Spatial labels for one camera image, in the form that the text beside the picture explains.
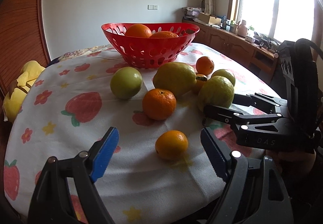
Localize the wooden cabinet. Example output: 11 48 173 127
182 19 282 83

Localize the person's right hand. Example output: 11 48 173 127
274 150 317 175

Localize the black gadget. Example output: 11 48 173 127
255 36 278 50

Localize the red perforated plastic basket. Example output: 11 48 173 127
101 22 200 69

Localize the white strawberry print tablecloth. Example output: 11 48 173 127
4 43 289 224

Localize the large yellow-green lemon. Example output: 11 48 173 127
153 62 198 97

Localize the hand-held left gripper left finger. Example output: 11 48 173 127
28 127 120 224

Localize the yellow plush toy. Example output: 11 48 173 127
2 61 46 124

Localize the wooden headboard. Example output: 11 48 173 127
0 0 51 124

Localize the floral blanket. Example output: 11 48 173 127
48 45 119 63

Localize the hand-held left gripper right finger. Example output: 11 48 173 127
200 127 294 224

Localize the green round fruit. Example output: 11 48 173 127
211 69 236 87
110 67 143 100
197 76 235 112

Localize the large orange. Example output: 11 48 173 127
125 24 152 38
149 31 179 39

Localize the small orange mandarin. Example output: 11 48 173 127
192 74 208 95
155 130 189 160
196 56 215 75
142 89 177 121

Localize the pale plastic jug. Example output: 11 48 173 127
238 20 249 37

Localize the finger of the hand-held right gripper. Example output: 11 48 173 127
203 104 288 137
232 92 288 114

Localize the open cardboard box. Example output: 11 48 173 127
198 12 222 25

